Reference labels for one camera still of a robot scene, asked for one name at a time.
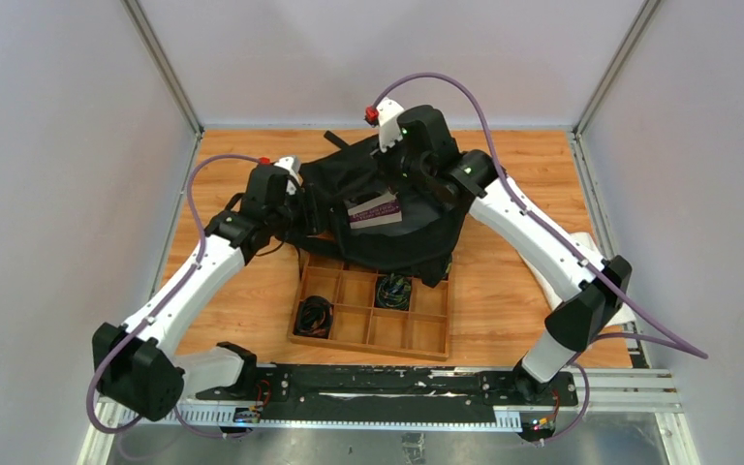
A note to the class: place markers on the purple treehouse book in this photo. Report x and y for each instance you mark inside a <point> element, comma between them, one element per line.
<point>373,210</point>

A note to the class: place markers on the black rolled belt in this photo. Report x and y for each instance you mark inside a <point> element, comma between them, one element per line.
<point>314,317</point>

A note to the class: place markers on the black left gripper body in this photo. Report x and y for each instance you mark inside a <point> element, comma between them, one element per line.
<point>307,209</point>

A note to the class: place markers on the wooden compartment organizer tray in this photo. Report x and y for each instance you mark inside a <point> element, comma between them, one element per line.
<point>422,332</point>

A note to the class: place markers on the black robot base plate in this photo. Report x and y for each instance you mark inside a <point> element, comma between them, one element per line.
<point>390,394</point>

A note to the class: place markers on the multicolour rolled belt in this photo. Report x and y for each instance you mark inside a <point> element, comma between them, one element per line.
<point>393,292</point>

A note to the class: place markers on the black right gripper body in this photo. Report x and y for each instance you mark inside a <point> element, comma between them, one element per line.
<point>404,170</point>

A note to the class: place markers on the black fabric backpack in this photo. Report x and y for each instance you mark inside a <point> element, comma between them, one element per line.
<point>421,245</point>

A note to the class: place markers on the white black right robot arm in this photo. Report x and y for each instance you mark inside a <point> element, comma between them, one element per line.
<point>589,285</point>

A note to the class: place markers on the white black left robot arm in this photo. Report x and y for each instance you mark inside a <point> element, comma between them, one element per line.
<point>135,362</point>

